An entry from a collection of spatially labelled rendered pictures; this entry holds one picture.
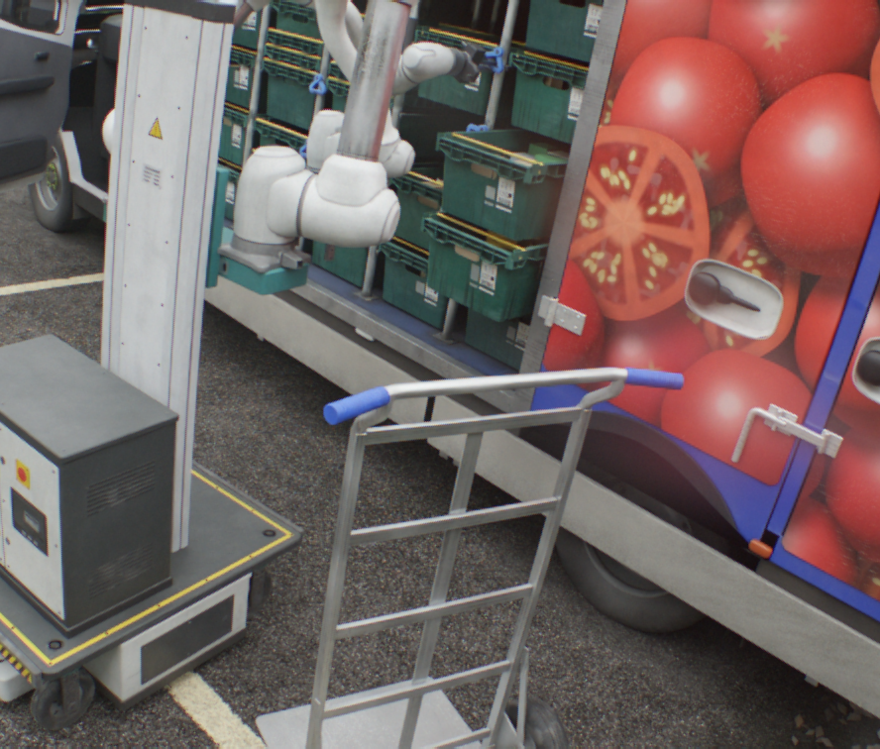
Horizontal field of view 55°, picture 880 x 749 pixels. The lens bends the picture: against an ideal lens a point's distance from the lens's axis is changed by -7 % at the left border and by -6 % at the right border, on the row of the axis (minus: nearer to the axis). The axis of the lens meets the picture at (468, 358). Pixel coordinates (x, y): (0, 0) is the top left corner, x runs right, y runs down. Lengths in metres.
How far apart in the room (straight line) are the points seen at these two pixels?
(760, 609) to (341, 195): 1.67
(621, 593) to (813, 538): 0.83
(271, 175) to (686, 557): 1.64
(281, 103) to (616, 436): 2.13
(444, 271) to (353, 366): 0.74
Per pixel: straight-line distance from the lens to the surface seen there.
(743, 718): 3.05
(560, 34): 3.05
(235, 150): 4.36
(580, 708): 2.85
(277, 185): 2.15
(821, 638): 2.74
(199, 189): 2.17
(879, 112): 2.38
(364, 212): 2.10
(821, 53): 2.44
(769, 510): 2.65
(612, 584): 3.19
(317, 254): 3.92
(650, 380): 1.90
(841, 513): 2.56
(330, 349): 3.67
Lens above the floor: 1.91
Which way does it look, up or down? 23 degrees down
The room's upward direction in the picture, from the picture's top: 12 degrees clockwise
